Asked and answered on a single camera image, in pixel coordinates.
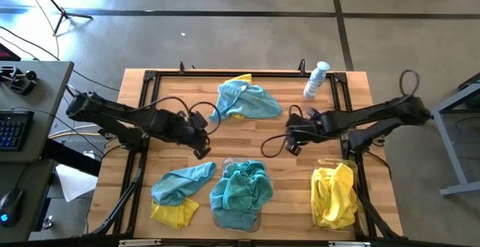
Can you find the black floor tripod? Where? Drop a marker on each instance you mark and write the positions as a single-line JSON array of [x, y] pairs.
[[62, 14]]

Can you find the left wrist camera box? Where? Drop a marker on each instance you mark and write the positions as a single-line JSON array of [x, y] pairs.
[[186, 121]]

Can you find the black gantry brace post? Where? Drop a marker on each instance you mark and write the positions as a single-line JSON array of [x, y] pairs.
[[375, 213], [123, 198]]

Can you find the silver metal bracket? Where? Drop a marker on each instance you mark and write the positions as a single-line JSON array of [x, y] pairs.
[[348, 244], [138, 243]]

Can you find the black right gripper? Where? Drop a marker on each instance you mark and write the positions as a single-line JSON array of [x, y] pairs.
[[317, 127]]

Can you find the grey metal side table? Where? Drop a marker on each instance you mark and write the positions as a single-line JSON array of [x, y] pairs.
[[448, 145]]

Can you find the grey computer desk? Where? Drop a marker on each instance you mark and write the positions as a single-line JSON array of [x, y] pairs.
[[45, 100]]

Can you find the white spray bottle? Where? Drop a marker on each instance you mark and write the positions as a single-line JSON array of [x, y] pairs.
[[313, 85]]

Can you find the black clamp tool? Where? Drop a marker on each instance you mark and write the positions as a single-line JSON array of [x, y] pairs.
[[22, 85]]

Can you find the teal microfiber towel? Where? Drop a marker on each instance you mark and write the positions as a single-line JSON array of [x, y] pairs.
[[262, 106], [243, 168], [228, 97], [180, 183], [232, 202], [262, 194]]

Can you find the black keyboard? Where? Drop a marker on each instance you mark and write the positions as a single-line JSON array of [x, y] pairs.
[[15, 130]]

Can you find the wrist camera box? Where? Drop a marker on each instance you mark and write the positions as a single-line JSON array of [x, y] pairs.
[[186, 121], [299, 131]]

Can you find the white paper sheet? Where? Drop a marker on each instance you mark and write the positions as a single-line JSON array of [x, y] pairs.
[[75, 183]]

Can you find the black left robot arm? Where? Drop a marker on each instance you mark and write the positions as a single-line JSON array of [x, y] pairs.
[[123, 113]]

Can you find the yellow microfiber towel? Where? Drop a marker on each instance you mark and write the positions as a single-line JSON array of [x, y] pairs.
[[337, 179], [172, 215], [240, 78], [330, 213]]

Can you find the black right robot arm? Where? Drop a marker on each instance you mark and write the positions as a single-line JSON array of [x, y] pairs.
[[375, 113]]

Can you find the clear plastic basket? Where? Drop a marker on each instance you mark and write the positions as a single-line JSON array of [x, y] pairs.
[[228, 160], [326, 161]]

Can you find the black computer mouse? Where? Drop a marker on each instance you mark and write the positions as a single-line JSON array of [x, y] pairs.
[[11, 205]]

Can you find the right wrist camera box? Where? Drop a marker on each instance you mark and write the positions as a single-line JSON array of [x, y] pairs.
[[299, 131]]

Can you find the dark red device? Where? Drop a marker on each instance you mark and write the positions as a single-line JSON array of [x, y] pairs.
[[7, 53]]

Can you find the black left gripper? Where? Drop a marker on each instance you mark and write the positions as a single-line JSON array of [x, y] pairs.
[[198, 138]]

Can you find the black desk beam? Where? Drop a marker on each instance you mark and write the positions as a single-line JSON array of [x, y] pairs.
[[71, 158]]

